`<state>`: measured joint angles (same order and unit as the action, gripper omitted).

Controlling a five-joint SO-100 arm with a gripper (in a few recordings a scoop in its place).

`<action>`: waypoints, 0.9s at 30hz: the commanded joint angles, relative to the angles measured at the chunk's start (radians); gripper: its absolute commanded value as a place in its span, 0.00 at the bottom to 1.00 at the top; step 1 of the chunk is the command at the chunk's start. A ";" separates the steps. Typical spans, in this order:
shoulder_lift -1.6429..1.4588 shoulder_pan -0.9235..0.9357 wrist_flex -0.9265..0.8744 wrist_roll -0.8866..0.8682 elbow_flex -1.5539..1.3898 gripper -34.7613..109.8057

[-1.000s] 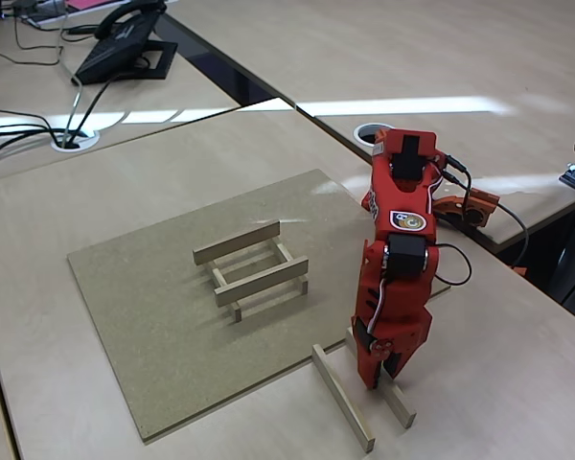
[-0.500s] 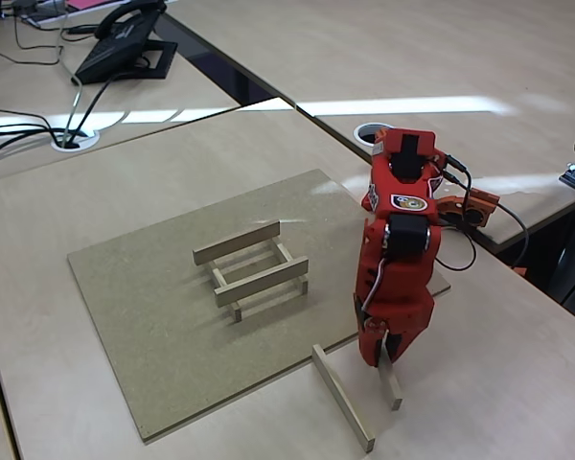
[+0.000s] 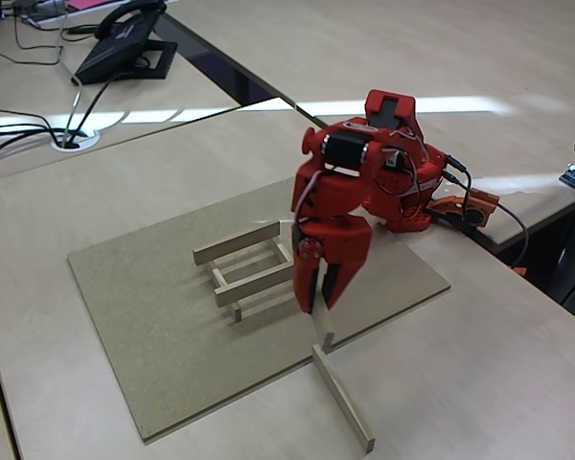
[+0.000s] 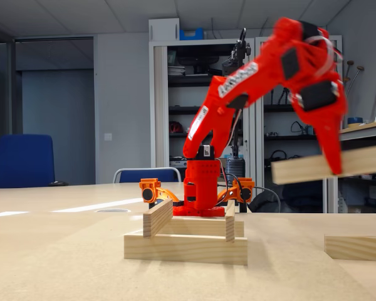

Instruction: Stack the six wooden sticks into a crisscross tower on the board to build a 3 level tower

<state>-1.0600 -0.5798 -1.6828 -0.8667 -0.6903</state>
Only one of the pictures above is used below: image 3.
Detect light grey cable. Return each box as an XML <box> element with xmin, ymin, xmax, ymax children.
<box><xmin>56</xmin><ymin>0</ymin><xmax>85</xmax><ymax>145</ymax></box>

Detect pink paper folder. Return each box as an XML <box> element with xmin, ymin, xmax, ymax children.
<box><xmin>65</xmin><ymin>0</ymin><xmax>126</xmax><ymax>11</ymax></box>

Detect black desk phone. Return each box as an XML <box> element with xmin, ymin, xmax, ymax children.
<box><xmin>72</xmin><ymin>0</ymin><xmax>179</xmax><ymax>86</ymax></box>

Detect black power cable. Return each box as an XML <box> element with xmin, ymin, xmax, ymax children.
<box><xmin>0</xmin><ymin>125</ymin><xmax>54</xmax><ymax>164</ymax></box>
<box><xmin>0</xmin><ymin>107</ymin><xmax>61</xmax><ymax>145</ymax></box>

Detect wooden stick placed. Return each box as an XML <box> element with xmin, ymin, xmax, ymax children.
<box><xmin>214</xmin><ymin>262</ymin><xmax>296</xmax><ymax>308</ymax></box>
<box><xmin>209</xmin><ymin>263</ymin><xmax>243</xmax><ymax>322</ymax></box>
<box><xmin>313</xmin><ymin>265</ymin><xmax>337</xmax><ymax>350</ymax></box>
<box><xmin>310</xmin><ymin>343</ymin><xmax>378</xmax><ymax>452</ymax></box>
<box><xmin>194</xmin><ymin>220</ymin><xmax>282</xmax><ymax>266</ymax></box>
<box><xmin>273</xmin><ymin>242</ymin><xmax>294</xmax><ymax>269</ymax></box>

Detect thin black cable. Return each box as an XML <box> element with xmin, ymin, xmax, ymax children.
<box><xmin>0</xmin><ymin>13</ymin><xmax>64</xmax><ymax>66</ymax></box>

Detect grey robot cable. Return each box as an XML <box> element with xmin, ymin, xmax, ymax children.
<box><xmin>495</xmin><ymin>203</ymin><xmax>531</xmax><ymax>269</ymax></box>

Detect white cable grommet ring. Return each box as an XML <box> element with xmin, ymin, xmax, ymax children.
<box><xmin>51</xmin><ymin>126</ymin><xmax>101</xmax><ymax>153</ymax></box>

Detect orange table clamp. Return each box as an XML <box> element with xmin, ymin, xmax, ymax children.
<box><xmin>424</xmin><ymin>187</ymin><xmax>500</xmax><ymax>229</ymax></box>

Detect thick black phone cable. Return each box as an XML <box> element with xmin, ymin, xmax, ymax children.
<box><xmin>74</xmin><ymin>71</ymin><xmax>126</xmax><ymax>138</ymax></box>

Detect brown fibreboard work board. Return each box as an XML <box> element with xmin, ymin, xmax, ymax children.
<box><xmin>66</xmin><ymin>174</ymin><xmax>451</xmax><ymax>445</ymax></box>

